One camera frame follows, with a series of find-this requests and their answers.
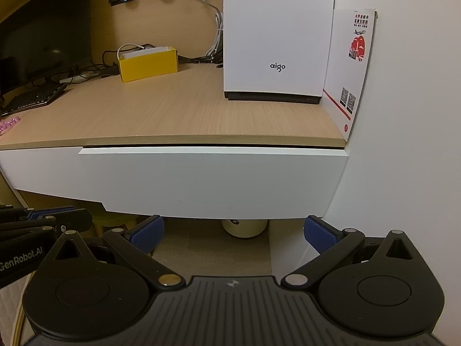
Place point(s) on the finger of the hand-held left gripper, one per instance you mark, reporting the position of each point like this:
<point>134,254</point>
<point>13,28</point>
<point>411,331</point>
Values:
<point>54,212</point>
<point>68,221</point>

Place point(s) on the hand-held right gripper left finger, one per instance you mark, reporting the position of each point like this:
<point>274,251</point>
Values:
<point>147,236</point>

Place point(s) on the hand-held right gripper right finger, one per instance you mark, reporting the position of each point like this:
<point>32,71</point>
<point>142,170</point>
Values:
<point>318,236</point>

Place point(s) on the white desk drawer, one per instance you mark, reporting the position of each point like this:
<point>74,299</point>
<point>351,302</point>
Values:
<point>216,180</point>
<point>36,169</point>

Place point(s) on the cream round bin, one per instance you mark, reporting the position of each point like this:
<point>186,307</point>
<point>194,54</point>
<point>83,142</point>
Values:
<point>245,229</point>

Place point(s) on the pink beads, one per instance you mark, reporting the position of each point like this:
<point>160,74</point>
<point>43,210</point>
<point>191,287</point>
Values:
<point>7,125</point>

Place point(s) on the black keyboard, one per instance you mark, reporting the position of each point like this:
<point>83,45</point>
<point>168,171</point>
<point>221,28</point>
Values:
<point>32,97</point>

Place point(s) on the white power adapter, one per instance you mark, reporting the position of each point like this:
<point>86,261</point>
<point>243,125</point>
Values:
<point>75,78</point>

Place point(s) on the white poster with red print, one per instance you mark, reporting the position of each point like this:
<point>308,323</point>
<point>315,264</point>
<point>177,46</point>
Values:
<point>345,75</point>

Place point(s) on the yellow cardboard box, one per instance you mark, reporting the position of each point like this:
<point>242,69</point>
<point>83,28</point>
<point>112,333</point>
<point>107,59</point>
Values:
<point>147,66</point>

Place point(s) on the black computer monitor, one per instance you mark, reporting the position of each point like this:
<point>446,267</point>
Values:
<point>43,25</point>

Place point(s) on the white computer case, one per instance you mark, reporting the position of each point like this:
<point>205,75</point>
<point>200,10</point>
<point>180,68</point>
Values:
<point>277,25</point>

